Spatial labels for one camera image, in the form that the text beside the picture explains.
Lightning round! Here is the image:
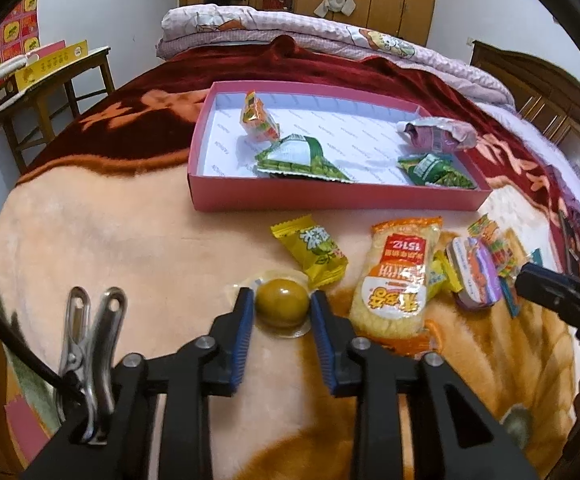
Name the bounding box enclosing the folded pink quilt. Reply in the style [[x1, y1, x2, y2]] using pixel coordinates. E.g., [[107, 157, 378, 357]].
[[156, 4, 515, 111]]

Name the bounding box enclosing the white paper roll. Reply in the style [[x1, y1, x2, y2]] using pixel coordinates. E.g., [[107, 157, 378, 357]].
[[0, 52, 38, 81]]

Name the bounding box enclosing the red yellow patterned wall sheet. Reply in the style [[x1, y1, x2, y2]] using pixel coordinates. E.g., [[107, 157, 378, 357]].
[[0, 0, 41, 163]]

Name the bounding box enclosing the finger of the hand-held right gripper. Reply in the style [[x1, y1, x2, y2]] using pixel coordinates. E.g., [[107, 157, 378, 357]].
[[514, 264, 580, 346]]

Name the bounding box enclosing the yellow cardboard box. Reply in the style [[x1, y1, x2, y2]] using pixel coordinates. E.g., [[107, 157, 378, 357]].
[[14, 39, 89, 92]]

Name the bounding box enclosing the large green pea packet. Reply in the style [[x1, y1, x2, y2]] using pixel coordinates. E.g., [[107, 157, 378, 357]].
[[255, 133, 353, 183]]

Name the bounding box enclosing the round olive-green sweet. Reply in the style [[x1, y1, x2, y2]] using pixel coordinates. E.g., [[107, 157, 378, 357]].
[[225, 269, 315, 342]]

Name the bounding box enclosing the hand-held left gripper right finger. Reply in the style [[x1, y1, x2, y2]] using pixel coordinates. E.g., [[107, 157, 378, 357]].
[[311, 290, 540, 480]]

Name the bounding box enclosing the pink cardboard box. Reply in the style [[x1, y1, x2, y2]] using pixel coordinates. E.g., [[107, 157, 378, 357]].
[[187, 81, 492, 213]]

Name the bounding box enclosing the small green pea packet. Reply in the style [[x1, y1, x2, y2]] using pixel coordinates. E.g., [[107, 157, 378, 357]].
[[397, 152, 476, 191]]

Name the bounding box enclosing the black cable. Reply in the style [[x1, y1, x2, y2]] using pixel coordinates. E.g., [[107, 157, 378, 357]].
[[0, 285, 86, 406]]

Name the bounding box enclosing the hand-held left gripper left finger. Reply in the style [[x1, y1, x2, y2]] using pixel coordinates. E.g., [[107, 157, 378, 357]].
[[22, 287, 257, 480]]

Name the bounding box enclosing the wooden headboard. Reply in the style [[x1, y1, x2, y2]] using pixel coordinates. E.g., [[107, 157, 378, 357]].
[[471, 40, 580, 181]]

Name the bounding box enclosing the wooden stool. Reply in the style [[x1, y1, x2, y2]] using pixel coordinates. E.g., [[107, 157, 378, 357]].
[[0, 46, 117, 173]]

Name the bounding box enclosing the burger gummy packet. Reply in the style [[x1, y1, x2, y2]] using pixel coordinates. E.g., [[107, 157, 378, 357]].
[[240, 91, 281, 142]]

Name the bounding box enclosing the metal spring clip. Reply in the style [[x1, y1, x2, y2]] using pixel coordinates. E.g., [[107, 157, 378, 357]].
[[55, 286, 128, 446]]

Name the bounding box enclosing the orange noodle snack packet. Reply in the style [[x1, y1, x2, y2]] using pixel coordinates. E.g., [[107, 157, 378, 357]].
[[349, 216, 444, 346]]

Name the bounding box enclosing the clear packet with blue edge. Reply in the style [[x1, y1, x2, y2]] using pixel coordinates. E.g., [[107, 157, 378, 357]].
[[500, 249, 544, 319]]

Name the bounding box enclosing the purple snack pack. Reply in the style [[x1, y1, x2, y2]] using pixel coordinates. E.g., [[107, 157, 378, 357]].
[[444, 236, 504, 310]]

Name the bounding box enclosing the black phone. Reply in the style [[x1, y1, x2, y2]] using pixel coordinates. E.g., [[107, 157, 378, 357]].
[[560, 210, 580, 278]]

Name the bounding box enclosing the pink drink pouch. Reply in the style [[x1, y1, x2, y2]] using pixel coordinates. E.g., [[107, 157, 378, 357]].
[[397, 116, 479, 153]]

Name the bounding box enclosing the rainbow candy strip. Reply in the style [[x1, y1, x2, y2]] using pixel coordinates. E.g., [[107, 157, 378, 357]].
[[466, 214, 518, 281]]

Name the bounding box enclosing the yellow candy packet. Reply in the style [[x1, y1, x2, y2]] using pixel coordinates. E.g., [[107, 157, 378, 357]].
[[270, 214, 349, 291], [427, 250, 465, 301]]

